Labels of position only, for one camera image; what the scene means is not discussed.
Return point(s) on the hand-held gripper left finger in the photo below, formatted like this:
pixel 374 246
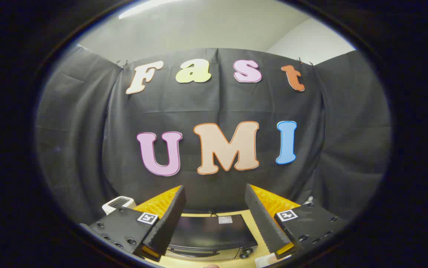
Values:
pixel 169 223

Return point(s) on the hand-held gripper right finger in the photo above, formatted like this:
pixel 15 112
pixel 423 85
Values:
pixel 264 223

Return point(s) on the black toaster oven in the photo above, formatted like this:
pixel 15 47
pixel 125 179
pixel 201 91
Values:
pixel 210 231

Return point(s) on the white box with slot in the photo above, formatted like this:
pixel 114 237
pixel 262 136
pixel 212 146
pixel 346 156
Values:
pixel 119 204

